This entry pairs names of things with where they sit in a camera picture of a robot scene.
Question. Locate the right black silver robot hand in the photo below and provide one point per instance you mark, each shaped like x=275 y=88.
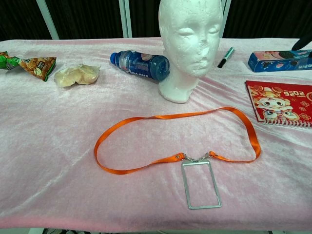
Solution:
x=304 y=41

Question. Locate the clear badge holder frame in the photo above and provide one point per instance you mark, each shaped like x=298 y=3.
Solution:
x=196 y=161

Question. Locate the white foam mannequin head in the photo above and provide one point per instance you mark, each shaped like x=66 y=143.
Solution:
x=185 y=48

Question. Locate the blue cookie box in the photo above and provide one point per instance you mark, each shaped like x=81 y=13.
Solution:
x=268 y=62

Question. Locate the red spiral notebook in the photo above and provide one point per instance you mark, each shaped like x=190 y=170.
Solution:
x=280 y=104

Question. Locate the green black marker pen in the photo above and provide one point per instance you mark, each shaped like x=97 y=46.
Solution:
x=225 y=58

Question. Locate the blue drink bottle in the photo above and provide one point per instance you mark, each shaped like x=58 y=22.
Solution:
x=141 y=64

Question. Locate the clear plastic snack bag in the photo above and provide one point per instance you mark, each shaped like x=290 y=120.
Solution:
x=75 y=75

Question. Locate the pink velvet tablecloth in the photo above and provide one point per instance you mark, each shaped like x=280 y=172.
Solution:
x=73 y=146

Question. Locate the green orange snack bag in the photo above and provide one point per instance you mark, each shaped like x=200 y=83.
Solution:
x=36 y=65

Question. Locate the white partition post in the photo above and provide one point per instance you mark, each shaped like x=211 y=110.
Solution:
x=225 y=24
x=129 y=19
x=48 y=19

